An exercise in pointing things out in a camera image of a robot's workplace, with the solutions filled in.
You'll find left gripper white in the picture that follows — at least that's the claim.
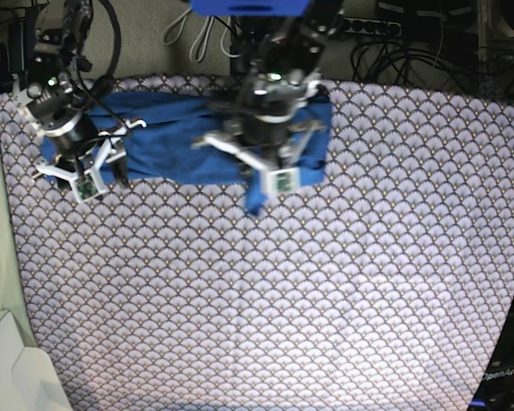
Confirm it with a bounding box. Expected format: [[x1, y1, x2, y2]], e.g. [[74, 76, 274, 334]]
[[191, 119, 326, 197]]

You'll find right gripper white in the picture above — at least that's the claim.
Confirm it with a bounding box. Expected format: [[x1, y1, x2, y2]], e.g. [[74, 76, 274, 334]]
[[33, 118, 146, 202]]

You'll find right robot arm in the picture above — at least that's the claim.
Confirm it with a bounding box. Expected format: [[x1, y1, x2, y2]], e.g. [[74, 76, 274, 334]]
[[13, 1, 146, 203]]

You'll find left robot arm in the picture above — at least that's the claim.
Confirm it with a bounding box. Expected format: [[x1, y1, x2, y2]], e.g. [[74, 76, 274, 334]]
[[191, 1, 343, 197]]

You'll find fan-patterned table cloth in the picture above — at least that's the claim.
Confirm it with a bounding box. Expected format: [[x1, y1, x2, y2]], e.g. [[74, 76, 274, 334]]
[[0, 81, 514, 410]]

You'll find white power strip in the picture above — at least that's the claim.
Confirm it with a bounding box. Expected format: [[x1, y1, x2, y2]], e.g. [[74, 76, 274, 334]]
[[334, 17, 403, 39]]

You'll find blue box overhead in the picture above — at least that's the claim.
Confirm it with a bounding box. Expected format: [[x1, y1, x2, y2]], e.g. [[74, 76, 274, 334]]
[[189, 0, 310, 16]]

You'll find white plastic bin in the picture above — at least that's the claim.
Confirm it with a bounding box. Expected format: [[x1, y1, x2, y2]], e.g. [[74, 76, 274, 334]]
[[0, 310, 72, 410]]

